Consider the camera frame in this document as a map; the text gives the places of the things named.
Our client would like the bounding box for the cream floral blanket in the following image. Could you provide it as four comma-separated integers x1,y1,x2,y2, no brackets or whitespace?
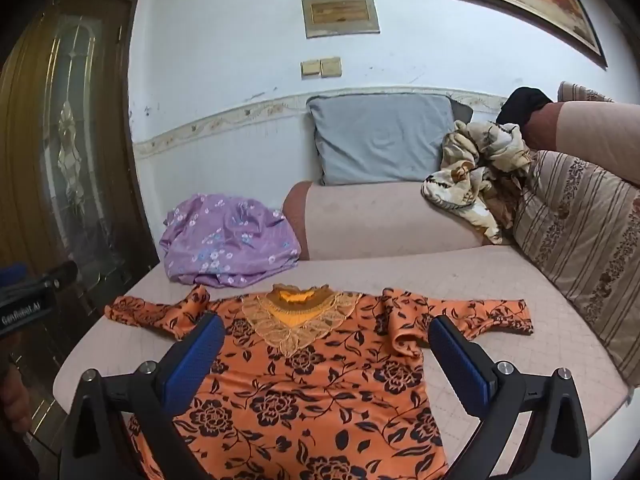
421,120,533,245

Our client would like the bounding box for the striped beige pillow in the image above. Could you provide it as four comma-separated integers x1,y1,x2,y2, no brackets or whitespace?
513,151,639,387

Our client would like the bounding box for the purple floral cloth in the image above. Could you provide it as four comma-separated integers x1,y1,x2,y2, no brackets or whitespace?
160,194,302,288

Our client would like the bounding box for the left beige wall switch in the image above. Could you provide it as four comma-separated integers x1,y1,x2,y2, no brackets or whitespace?
300,60,321,78

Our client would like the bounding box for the black cloth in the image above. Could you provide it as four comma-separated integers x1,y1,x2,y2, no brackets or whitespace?
496,87,552,128

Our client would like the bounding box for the orange black floral blouse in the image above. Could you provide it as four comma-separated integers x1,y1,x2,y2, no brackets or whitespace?
105,285,534,479

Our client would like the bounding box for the small framed plaque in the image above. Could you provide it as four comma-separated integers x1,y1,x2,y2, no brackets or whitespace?
302,0,380,39

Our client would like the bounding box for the grey pillow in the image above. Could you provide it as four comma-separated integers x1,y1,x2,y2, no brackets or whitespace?
307,93,473,185

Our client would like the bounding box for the person's left hand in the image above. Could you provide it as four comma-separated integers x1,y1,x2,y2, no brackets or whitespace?
1,364,32,434

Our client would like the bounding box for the wooden glass door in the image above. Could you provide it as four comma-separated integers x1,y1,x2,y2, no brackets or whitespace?
1,0,156,460

